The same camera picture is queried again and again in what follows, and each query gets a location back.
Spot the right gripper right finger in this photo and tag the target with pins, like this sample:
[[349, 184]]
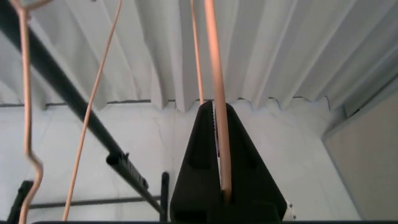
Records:
[[255, 186]]

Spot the black clothes rack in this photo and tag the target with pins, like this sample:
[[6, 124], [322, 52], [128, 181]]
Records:
[[62, 84]]

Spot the white curtain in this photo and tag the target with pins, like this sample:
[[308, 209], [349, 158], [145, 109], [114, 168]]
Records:
[[280, 46]]

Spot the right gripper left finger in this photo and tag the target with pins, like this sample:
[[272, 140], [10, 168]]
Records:
[[196, 180]]

